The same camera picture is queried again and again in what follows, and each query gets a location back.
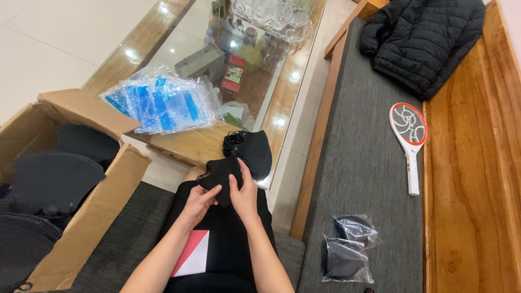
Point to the person's left hand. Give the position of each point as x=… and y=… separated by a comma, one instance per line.
x=195, y=209

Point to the person's right hand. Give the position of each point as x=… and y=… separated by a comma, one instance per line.
x=245, y=201

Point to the black face mask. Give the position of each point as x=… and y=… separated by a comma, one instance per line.
x=219, y=175

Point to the person's black printed clothing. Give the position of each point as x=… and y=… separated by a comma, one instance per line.
x=228, y=244

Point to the stack of black masks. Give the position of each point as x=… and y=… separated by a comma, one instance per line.
x=254, y=152

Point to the wooden glass-top table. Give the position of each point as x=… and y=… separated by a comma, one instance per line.
x=195, y=144

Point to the white green plastic bag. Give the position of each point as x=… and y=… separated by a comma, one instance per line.
x=236, y=114

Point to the brown cardboard box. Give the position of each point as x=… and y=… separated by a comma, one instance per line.
x=101, y=195

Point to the pile of blue clear bags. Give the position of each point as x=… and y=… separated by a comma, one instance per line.
x=163, y=103

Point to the clear bag of black masks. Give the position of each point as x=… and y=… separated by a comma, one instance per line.
x=356, y=230
x=346, y=260

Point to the grey bench cushion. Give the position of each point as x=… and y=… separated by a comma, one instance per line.
x=366, y=162

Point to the red carton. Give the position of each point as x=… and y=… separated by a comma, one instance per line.
x=234, y=73

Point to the heap of boxed black masks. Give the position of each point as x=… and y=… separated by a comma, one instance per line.
x=53, y=183

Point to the grey carton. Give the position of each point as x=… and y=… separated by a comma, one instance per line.
x=201, y=63

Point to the group of plastic bottles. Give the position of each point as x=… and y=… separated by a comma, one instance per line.
x=244, y=38

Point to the white orange mosquito racket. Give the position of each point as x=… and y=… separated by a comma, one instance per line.
x=408, y=130

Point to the heap of clear plastic wrap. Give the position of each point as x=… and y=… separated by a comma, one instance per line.
x=276, y=16

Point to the wooden bench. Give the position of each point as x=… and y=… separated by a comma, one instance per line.
x=468, y=183

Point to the black puffer jacket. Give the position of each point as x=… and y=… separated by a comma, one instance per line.
x=423, y=44

